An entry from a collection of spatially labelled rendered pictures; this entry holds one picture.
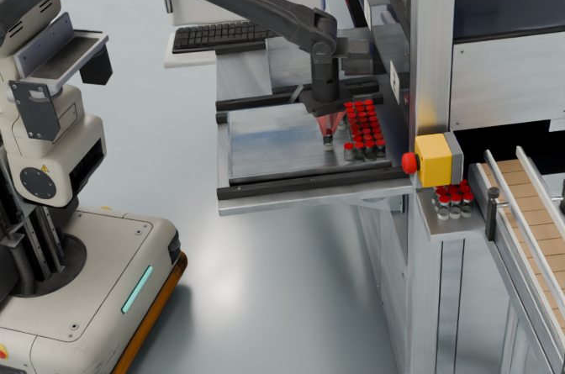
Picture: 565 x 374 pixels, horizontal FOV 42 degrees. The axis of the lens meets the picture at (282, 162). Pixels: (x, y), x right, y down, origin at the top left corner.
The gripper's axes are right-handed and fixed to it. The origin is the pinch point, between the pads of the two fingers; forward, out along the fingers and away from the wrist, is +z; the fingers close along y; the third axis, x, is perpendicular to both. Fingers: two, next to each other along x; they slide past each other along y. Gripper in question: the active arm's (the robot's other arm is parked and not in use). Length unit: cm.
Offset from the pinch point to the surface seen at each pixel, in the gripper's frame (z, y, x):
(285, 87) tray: 1.8, -1.8, 24.1
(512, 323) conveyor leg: 23, 20, -45
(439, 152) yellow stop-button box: -10.4, 10.8, -29.0
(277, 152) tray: 4.8, -10.9, 3.6
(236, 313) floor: 93, -20, 42
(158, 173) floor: 93, -30, 128
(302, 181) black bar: 3.0, -10.0, -10.7
